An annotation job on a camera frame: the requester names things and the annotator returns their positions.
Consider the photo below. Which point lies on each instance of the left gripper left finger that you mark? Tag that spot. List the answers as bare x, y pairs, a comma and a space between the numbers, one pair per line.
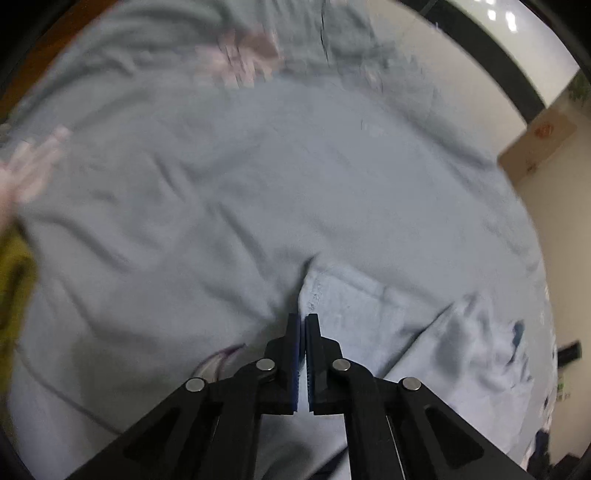
281, 368

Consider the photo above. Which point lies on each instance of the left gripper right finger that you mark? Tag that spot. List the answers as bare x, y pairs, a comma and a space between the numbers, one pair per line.
321, 352

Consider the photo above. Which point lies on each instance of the light blue sweatshirt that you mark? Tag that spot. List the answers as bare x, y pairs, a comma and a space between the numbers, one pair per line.
471, 359

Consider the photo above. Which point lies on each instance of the blue-grey floral bed sheet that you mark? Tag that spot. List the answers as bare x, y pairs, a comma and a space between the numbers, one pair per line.
205, 154

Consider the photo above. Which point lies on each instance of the yellow-green garment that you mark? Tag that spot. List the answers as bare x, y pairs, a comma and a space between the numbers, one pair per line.
18, 276

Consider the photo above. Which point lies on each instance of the cardboard box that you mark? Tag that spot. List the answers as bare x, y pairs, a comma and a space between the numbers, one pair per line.
542, 138

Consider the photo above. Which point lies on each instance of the orange wooden headboard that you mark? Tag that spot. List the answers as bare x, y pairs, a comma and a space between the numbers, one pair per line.
33, 34

